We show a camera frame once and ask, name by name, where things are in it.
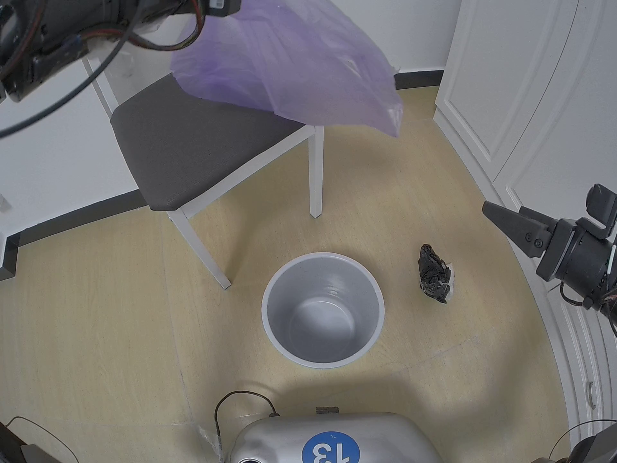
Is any white trash bin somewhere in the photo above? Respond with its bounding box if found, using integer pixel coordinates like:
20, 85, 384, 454
261, 252, 385, 368

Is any purple plastic bag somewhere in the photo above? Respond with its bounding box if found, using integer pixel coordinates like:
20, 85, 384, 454
171, 0, 405, 138

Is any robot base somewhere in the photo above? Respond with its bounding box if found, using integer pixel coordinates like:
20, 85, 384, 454
230, 406, 440, 463

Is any white chair with grey seat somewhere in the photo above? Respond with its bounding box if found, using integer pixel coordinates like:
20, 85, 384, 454
82, 17, 325, 290

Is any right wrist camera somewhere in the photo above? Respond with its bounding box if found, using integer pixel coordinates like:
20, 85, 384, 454
585, 184, 617, 241

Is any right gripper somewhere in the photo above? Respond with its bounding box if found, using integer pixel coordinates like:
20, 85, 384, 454
483, 202, 617, 303

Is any black plastic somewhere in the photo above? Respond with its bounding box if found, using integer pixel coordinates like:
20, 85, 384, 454
417, 244, 456, 305

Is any white wardrobe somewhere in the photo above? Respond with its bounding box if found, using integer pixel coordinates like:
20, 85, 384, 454
434, 0, 617, 440

